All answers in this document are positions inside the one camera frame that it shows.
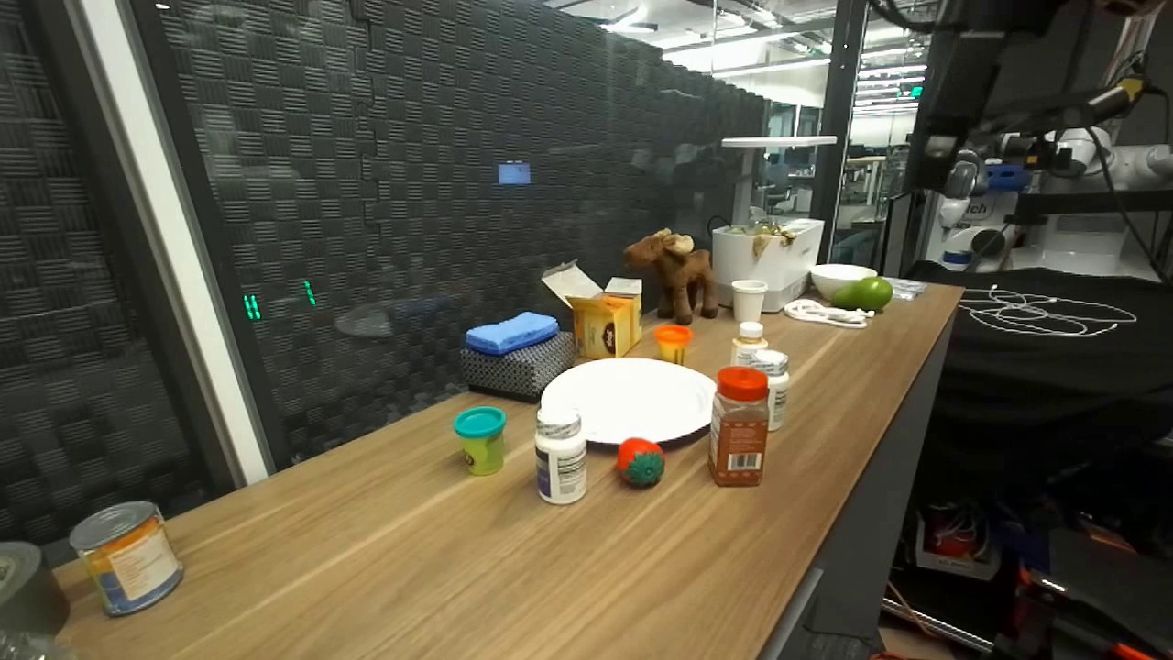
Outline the white blue machine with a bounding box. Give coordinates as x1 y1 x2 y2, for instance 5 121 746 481
922 121 1173 280

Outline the brown moose plush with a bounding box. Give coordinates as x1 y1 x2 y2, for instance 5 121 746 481
623 228 721 325

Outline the white foam cup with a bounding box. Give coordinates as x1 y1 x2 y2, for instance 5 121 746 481
730 275 771 325

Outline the white cable coil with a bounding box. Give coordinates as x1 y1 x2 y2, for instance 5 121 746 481
964 281 1139 340

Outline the small white pill bottle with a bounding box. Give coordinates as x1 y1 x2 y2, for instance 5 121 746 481
747 348 795 433

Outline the large white pill bottle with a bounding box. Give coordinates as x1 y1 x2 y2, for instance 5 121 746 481
533 407 592 507

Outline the white paper plate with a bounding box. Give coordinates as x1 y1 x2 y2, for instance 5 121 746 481
537 356 719 448

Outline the green fruit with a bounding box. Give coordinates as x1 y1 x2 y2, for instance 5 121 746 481
841 275 900 315

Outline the white bowl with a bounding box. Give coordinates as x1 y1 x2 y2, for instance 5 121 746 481
808 260 880 307

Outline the spice jar orange lid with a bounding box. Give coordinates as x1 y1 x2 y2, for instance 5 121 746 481
709 362 774 491

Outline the dark tape roll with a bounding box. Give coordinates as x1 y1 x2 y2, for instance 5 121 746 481
0 539 74 638

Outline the tin can with label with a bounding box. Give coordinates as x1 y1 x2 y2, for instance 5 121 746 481
66 499 189 618

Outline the blue folded cloth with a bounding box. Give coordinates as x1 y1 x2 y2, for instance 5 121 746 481
461 307 564 358

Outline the white cord bundle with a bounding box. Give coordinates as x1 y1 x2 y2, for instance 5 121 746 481
782 297 876 330

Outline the orange green ball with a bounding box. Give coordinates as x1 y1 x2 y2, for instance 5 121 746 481
612 433 670 491

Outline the small orange container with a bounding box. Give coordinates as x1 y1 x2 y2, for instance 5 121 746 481
654 318 697 368

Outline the grey box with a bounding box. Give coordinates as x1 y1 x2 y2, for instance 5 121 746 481
457 332 578 403

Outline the black cloth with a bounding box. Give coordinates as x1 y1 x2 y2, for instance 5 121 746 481
939 266 1173 433

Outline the yellow open tea box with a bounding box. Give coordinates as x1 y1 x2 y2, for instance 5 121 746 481
538 260 645 358

